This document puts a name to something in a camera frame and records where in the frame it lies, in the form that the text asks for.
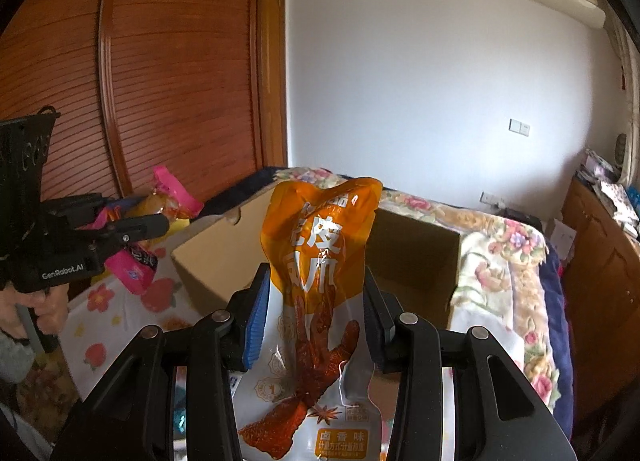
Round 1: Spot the white wall power socket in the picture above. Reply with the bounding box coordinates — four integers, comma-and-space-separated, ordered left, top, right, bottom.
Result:
480, 191, 506, 208

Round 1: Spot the brown cardboard box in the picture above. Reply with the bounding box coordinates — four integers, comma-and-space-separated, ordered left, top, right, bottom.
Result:
170, 181, 462, 332

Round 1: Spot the orange chicken feet snack bag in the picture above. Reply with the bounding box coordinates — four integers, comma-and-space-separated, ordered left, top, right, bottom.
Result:
233, 178, 382, 460

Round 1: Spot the pile of papers on cabinet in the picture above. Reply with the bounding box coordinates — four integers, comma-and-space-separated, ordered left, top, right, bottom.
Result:
576, 149, 639, 240

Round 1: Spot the white strawberry print sheet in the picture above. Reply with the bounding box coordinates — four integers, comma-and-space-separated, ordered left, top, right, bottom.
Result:
60, 224, 200, 398

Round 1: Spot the white wall light switch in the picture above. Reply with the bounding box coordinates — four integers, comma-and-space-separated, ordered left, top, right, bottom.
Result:
509, 118, 530, 137

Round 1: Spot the pink bread snack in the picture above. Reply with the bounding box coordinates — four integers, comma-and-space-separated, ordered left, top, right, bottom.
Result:
82, 165, 204, 295

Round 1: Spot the dark blue blanket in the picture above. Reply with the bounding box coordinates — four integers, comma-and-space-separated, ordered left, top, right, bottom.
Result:
539, 240, 575, 437

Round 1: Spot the floral quilt blanket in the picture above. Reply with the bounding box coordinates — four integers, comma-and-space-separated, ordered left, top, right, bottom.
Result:
271, 166, 564, 415

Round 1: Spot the person's left hand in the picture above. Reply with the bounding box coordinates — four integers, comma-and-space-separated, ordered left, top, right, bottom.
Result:
0, 283, 68, 340

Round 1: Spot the red-brown wooden wardrobe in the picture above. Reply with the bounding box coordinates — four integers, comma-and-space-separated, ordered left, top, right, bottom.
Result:
1, 0, 284, 201

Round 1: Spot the wooden side cabinet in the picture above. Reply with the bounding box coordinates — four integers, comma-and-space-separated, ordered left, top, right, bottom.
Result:
562, 178, 639, 421

